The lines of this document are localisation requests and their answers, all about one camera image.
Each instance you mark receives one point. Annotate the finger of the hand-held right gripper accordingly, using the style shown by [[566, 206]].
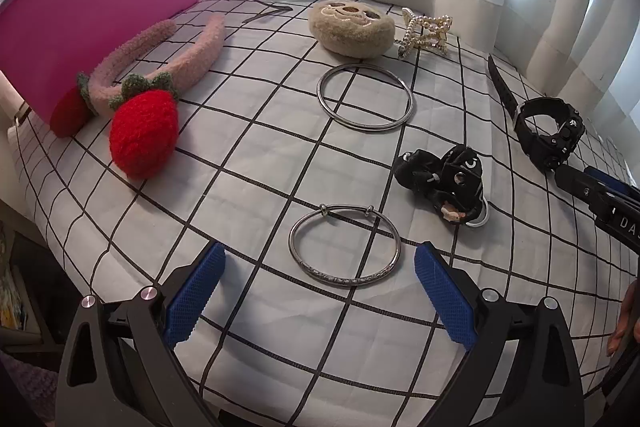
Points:
[[610, 179], [575, 182]]

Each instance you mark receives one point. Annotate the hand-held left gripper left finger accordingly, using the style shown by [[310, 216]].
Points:
[[196, 292]]

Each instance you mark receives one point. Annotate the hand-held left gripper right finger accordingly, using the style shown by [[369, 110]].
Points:
[[444, 297]]

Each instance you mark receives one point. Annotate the black wrist watch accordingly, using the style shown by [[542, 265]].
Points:
[[570, 132]]

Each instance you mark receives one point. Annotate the engraved silver bangle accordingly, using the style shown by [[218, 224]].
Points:
[[345, 282]]

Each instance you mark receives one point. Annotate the beige fuzzy bear pouch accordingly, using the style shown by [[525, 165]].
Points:
[[345, 39]]

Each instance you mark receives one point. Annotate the metal hair pin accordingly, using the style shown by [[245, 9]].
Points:
[[285, 8]]

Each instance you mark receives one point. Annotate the person's right hand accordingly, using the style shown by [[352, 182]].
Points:
[[625, 322]]

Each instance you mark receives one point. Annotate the white checkered tablecloth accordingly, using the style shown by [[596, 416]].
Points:
[[250, 147]]

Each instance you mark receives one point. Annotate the pink fuzzy strawberry headband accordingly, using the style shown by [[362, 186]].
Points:
[[145, 127]]

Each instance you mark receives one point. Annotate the plain silver bangle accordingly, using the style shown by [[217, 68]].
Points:
[[367, 127]]

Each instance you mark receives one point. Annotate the pearl hair claw clip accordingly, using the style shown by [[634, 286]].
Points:
[[425, 34]]

